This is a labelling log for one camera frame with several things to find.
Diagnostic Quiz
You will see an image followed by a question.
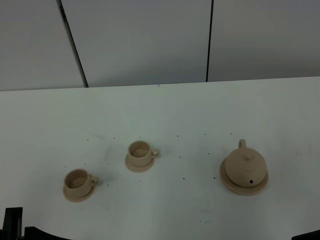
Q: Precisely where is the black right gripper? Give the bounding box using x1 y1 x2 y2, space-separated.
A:
291 230 320 240

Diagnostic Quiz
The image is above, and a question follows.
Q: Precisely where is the brown teacup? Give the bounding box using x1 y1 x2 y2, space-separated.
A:
127 140 160 168
64 168 100 198

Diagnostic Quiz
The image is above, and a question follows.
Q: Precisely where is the tan teapot saucer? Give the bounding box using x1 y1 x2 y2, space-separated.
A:
219 159 269 196

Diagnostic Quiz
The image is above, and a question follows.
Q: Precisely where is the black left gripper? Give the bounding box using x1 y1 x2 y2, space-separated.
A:
0 206 73 240

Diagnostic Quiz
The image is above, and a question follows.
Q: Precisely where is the brown teacup front left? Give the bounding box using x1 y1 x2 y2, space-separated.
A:
64 168 100 198

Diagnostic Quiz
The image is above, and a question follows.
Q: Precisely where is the tan saucer front left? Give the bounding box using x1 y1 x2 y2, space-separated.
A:
62 186 96 203

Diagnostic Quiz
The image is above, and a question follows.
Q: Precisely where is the brown teapot with lid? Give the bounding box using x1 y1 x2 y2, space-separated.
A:
224 139 267 188

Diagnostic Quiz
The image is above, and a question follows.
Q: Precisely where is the tan saucer near centre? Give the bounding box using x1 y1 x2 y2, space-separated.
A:
124 154 155 173

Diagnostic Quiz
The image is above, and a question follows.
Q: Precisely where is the brown teacup near centre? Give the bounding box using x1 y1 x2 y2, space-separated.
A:
127 140 160 168

